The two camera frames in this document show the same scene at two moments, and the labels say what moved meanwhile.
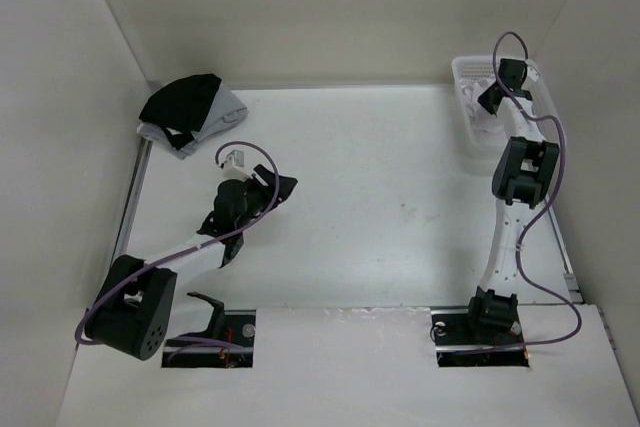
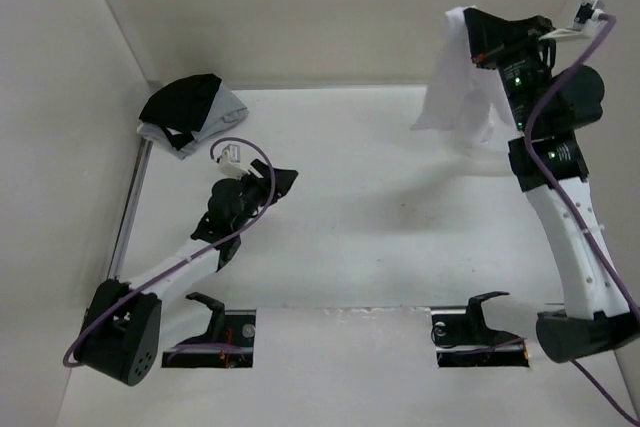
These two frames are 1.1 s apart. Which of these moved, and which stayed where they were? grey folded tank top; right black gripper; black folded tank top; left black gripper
Moved: right black gripper
Stayed: black folded tank top; left black gripper; grey folded tank top
